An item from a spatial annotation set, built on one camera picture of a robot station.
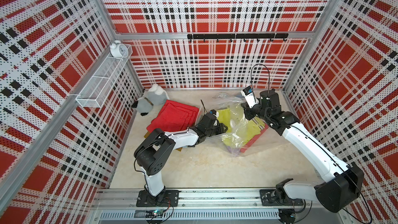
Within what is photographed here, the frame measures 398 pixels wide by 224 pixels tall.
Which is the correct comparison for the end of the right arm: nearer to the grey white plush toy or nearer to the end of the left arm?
the end of the left arm

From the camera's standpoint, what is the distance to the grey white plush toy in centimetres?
105

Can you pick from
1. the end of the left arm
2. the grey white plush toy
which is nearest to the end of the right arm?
the end of the left arm
